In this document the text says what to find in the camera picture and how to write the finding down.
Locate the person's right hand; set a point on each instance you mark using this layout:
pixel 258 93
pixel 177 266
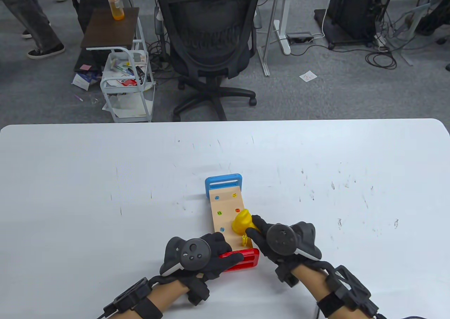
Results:
pixel 258 241

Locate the person's left hand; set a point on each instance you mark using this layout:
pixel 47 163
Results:
pixel 219 260

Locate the yellow toy hammer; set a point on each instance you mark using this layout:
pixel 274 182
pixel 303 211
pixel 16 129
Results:
pixel 242 222

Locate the wooden rainbow hammer bench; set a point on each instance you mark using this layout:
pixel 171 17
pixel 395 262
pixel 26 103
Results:
pixel 226 206

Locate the person's right forearm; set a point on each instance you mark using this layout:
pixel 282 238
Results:
pixel 309 280

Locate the person's left forearm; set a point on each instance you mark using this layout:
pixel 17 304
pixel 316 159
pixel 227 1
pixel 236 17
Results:
pixel 165 294

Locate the black hand controller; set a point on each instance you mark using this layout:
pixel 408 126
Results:
pixel 195 254
pixel 281 240

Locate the white paper note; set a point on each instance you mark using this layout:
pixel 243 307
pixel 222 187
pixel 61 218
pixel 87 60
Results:
pixel 308 76

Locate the red packet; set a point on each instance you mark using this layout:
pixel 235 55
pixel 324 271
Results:
pixel 128 82

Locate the white desk leg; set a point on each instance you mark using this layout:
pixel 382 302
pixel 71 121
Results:
pixel 283 37

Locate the grey power strip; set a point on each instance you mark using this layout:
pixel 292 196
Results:
pixel 299 37

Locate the black mesh office chair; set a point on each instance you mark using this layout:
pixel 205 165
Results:
pixel 211 34

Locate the purple pen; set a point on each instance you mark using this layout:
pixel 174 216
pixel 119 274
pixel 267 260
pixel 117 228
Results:
pixel 78 97

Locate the blue white box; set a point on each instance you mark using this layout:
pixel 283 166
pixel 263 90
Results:
pixel 82 81

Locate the white power strip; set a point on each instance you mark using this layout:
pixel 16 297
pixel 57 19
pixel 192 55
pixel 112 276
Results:
pixel 381 41

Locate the pink sticky note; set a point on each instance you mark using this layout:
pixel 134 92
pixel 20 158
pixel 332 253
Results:
pixel 85 67

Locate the white rolling cart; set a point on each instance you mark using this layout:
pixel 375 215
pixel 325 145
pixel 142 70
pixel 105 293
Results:
pixel 116 48

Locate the black equipment cabinet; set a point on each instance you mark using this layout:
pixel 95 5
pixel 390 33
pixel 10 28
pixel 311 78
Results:
pixel 351 9

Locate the brown side table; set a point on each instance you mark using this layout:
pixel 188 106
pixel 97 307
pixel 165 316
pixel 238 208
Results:
pixel 109 30

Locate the orange drink bottle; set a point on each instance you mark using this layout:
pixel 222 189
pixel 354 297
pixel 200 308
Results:
pixel 116 6

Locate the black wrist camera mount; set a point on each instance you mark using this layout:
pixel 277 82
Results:
pixel 348 291
pixel 130 296

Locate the grey metal frame bar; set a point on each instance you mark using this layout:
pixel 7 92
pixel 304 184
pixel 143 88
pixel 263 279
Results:
pixel 264 60

